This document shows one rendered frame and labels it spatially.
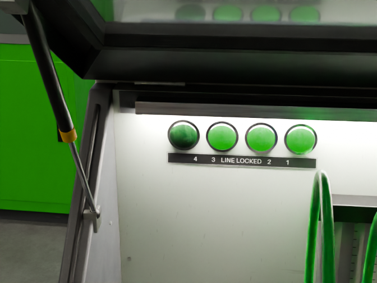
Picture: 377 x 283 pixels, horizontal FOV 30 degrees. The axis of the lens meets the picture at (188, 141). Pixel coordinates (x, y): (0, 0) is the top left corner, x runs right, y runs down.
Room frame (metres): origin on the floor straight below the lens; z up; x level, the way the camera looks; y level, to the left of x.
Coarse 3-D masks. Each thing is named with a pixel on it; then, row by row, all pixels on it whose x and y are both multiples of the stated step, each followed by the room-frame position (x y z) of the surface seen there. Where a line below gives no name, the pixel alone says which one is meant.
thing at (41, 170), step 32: (0, 32) 3.27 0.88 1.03; (0, 64) 3.27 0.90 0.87; (32, 64) 3.25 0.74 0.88; (64, 64) 3.22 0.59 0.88; (0, 96) 3.28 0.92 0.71; (32, 96) 3.25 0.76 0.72; (64, 96) 3.23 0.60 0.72; (0, 128) 3.28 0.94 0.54; (32, 128) 3.25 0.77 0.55; (0, 160) 3.28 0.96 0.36; (32, 160) 3.26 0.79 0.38; (64, 160) 3.23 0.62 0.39; (0, 192) 3.29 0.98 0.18; (32, 192) 3.26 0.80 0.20; (64, 192) 3.23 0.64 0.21
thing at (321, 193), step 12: (324, 180) 0.76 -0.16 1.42; (312, 192) 0.87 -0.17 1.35; (324, 192) 0.73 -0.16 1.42; (312, 204) 0.88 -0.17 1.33; (324, 204) 0.71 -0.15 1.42; (312, 216) 0.89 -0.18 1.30; (324, 216) 0.69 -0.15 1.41; (312, 228) 0.90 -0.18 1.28; (324, 228) 0.68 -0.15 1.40; (312, 240) 0.90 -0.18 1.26; (324, 240) 0.66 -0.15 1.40; (312, 252) 0.91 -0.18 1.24; (324, 252) 0.65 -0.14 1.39; (312, 264) 0.91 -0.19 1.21; (324, 264) 0.64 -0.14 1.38; (312, 276) 0.91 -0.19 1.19; (324, 276) 0.63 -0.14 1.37
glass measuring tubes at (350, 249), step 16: (336, 208) 0.95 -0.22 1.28; (352, 208) 0.95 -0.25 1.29; (368, 208) 0.95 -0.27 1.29; (320, 224) 0.97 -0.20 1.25; (336, 224) 0.98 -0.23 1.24; (352, 224) 0.96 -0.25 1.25; (368, 224) 0.96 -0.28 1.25; (320, 240) 0.97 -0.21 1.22; (336, 240) 0.98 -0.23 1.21; (352, 240) 0.96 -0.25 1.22; (320, 256) 0.96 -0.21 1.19; (336, 256) 0.98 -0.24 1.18; (352, 256) 0.98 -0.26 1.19; (320, 272) 0.96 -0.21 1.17; (336, 272) 0.98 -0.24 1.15; (352, 272) 0.98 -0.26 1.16
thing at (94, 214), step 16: (32, 0) 0.73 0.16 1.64; (32, 16) 0.74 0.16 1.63; (32, 32) 0.74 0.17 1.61; (32, 48) 0.76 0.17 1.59; (48, 48) 0.76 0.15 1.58; (48, 64) 0.76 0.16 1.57; (48, 80) 0.77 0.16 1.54; (48, 96) 0.79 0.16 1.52; (64, 112) 0.80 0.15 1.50; (64, 128) 0.81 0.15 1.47; (80, 176) 0.85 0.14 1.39; (96, 208) 0.89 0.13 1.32; (96, 224) 0.88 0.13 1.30
